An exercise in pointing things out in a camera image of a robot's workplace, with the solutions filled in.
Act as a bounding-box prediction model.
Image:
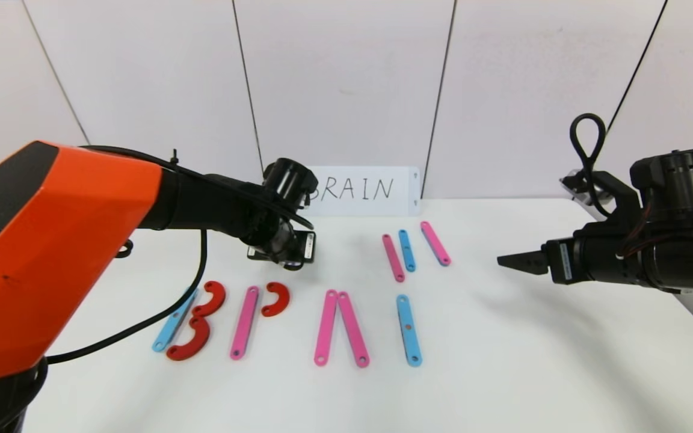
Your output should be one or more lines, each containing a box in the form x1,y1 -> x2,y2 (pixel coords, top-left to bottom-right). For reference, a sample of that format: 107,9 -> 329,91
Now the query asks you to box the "long light blue strip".
152,286 -> 199,352

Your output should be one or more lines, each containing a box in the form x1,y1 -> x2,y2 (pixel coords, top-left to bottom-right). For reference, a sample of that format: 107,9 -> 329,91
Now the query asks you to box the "black looped right arm cable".
569,113 -> 612,217

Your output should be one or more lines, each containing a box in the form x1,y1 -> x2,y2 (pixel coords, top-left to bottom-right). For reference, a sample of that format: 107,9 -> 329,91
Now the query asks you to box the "pink strip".
230,286 -> 260,361
337,291 -> 371,367
420,221 -> 451,266
314,289 -> 339,366
382,234 -> 406,283

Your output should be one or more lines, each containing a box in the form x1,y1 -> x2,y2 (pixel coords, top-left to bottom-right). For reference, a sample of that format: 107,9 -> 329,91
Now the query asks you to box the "short blue strip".
398,229 -> 416,272

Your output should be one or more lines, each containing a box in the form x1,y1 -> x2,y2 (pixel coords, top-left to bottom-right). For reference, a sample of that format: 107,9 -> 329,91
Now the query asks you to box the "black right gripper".
497,229 -> 644,286

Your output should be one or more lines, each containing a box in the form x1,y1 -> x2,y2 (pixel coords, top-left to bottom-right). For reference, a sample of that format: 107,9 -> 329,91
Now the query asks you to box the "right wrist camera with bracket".
559,170 -> 645,232

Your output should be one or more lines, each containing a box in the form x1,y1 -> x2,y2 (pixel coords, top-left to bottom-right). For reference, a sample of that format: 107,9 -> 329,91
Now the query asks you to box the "red curved piece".
192,280 -> 227,318
166,316 -> 211,361
260,282 -> 291,318

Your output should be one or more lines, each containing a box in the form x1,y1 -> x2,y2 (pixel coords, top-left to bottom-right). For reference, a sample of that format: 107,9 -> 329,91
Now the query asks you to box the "blue strip with middle hole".
396,294 -> 423,367

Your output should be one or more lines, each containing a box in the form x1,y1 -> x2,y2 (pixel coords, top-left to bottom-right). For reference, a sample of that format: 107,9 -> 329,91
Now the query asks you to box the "white BRAIN word card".
306,167 -> 420,217

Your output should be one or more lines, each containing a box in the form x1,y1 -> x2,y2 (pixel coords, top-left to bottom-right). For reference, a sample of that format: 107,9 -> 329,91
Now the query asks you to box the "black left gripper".
247,230 -> 316,271

